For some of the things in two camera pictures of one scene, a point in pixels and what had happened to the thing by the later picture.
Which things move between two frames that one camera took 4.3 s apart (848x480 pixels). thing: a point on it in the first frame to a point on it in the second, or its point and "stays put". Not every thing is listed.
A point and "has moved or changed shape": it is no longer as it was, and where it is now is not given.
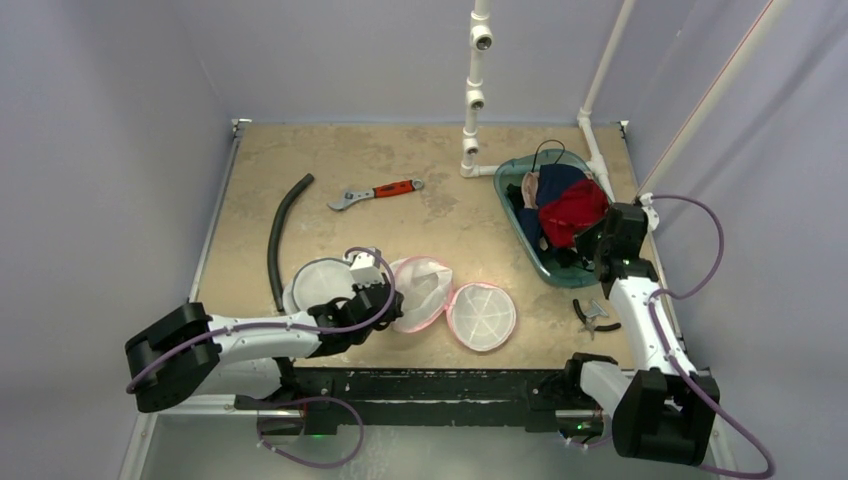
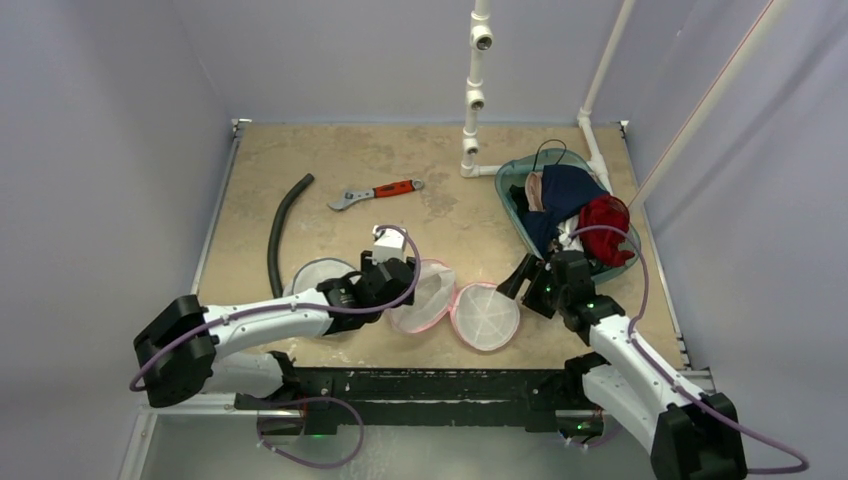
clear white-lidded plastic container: (317, 282) stays put
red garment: (562, 218) has moved or changed shape
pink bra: (529, 189) stays put
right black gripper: (589, 240) to (535, 285)
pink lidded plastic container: (479, 315) stays put
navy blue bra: (552, 179) stays put
